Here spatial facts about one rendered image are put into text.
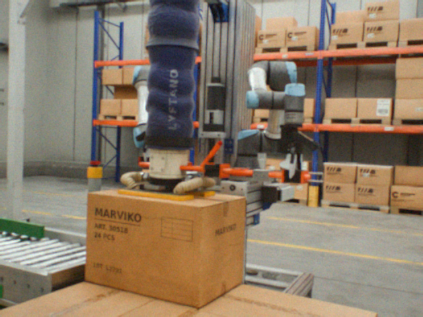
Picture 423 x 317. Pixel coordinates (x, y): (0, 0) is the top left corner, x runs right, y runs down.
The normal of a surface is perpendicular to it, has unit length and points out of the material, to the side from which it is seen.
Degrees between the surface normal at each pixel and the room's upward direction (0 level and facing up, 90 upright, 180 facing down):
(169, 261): 90
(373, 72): 90
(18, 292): 90
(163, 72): 80
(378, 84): 90
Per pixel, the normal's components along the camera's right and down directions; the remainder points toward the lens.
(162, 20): -0.35, 0.06
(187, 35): 0.63, 0.27
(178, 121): 0.39, -0.21
